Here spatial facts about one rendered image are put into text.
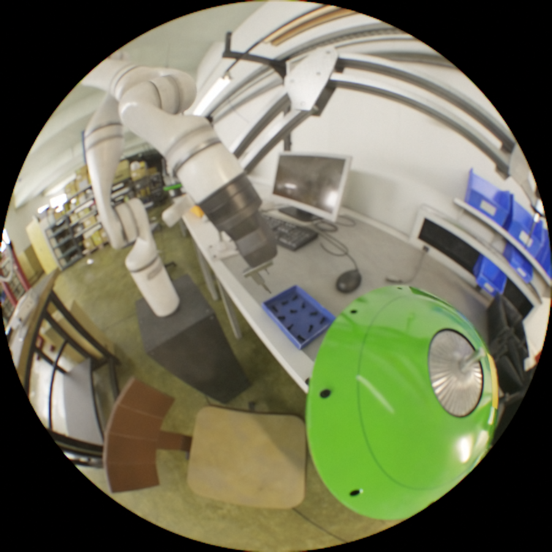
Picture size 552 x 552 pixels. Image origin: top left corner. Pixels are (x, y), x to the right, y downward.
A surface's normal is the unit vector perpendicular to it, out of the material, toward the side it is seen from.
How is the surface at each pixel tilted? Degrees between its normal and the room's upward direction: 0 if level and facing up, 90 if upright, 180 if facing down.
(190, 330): 90
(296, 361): 0
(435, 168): 90
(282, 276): 0
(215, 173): 79
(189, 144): 84
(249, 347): 0
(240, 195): 75
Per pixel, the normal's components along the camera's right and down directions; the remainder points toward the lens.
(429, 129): -0.81, 0.38
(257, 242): -0.07, 0.37
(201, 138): 0.63, 0.23
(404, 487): -0.29, -0.54
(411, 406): -0.15, -0.75
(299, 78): -0.54, 0.54
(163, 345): 0.68, 0.47
